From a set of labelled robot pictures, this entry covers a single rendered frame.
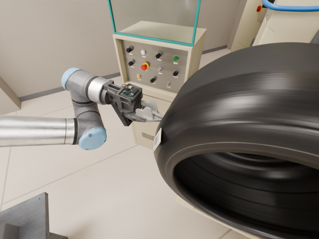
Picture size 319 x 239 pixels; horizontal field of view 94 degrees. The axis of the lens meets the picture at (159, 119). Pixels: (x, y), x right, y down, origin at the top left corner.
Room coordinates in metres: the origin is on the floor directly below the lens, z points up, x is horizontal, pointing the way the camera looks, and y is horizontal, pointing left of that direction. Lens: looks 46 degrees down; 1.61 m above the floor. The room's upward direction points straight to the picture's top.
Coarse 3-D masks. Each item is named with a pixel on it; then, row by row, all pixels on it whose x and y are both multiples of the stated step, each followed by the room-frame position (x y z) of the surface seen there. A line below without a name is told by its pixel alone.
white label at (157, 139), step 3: (159, 129) 0.25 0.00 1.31; (159, 132) 0.24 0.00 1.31; (156, 135) 0.25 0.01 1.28; (159, 135) 0.23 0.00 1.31; (156, 138) 0.24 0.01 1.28; (159, 138) 0.22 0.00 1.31; (156, 141) 0.23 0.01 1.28; (159, 141) 0.21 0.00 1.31; (153, 144) 0.24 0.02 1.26; (156, 144) 0.22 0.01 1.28; (153, 147) 0.22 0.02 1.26; (156, 147) 0.21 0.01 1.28; (153, 150) 0.22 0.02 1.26
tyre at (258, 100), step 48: (288, 48) 0.31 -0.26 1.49; (192, 96) 0.26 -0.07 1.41; (240, 96) 0.20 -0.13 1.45; (288, 96) 0.17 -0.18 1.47; (192, 144) 0.18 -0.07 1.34; (240, 144) 0.14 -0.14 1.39; (288, 144) 0.12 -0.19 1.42; (192, 192) 0.21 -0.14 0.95; (240, 192) 0.22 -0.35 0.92; (288, 192) 0.19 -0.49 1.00
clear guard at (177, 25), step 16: (112, 0) 1.11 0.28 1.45; (128, 0) 1.07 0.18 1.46; (144, 0) 1.02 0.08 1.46; (160, 0) 0.99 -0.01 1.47; (176, 0) 0.95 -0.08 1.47; (192, 0) 0.92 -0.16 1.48; (112, 16) 1.12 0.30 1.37; (128, 16) 1.07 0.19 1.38; (144, 16) 1.03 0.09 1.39; (160, 16) 0.99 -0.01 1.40; (176, 16) 0.95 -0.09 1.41; (192, 16) 0.91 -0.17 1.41; (128, 32) 1.08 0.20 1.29; (144, 32) 1.03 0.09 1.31; (160, 32) 0.99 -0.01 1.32; (176, 32) 0.94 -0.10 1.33; (192, 32) 0.91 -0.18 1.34
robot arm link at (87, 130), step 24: (0, 120) 0.25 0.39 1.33; (24, 120) 0.27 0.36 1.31; (48, 120) 0.30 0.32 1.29; (72, 120) 0.33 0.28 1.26; (96, 120) 0.36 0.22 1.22; (0, 144) 0.21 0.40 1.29; (24, 144) 0.23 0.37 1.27; (48, 144) 0.25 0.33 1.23; (72, 144) 0.27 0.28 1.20; (96, 144) 0.29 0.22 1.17
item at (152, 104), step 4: (152, 100) 0.37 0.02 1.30; (144, 104) 0.39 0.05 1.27; (148, 104) 0.38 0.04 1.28; (152, 104) 0.37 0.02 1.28; (156, 104) 0.37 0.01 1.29; (152, 108) 0.37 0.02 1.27; (156, 108) 0.37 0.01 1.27; (152, 112) 0.36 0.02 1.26; (156, 112) 0.36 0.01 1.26; (156, 116) 0.35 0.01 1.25; (160, 116) 0.35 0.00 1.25
